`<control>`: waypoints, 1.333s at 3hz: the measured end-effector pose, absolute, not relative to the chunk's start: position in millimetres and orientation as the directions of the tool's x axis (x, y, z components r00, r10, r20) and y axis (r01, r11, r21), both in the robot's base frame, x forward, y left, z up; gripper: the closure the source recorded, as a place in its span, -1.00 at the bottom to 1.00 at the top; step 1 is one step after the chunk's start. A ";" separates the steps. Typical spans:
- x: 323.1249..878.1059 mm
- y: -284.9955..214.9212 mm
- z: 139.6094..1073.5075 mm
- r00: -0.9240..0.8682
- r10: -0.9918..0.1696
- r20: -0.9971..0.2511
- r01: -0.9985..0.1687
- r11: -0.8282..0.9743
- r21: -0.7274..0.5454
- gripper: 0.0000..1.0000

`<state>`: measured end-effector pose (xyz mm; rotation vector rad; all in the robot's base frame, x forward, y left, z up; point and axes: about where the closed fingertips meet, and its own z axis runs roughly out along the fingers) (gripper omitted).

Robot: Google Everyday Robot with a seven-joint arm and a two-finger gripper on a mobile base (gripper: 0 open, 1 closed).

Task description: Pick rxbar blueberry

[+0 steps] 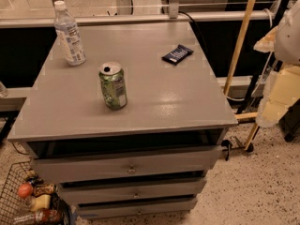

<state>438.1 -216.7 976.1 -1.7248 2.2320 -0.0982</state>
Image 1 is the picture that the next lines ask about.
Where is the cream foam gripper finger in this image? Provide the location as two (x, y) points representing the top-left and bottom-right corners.
(256, 64), (300, 128)

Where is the blue rxbar blueberry wrapper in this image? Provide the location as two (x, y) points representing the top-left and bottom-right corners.
(161, 44), (193, 66)

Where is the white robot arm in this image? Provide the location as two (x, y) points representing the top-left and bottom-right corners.
(254, 0), (300, 128)

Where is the grey drawer cabinet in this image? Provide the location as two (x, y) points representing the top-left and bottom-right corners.
(8, 22), (236, 218)

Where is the green soda can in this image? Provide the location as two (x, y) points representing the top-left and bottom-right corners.
(98, 62), (128, 110)

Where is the clear plastic water bottle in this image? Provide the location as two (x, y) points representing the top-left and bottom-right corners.
(53, 0), (86, 66)

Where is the red sauce bottle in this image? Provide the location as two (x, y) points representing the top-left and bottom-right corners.
(12, 209), (62, 225)

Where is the red tomato toy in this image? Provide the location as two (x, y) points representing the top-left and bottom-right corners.
(17, 183), (33, 199)

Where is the wooden easel frame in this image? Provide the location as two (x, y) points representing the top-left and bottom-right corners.
(222, 0), (300, 152)

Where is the black cable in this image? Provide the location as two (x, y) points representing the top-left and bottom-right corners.
(178, 10), (210, 58)

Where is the metal guard rail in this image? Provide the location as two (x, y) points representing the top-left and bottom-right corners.
(0, 10), (276, 29)

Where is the black wire basket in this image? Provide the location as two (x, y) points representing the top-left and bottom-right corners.
(0, 161), (73, 225)

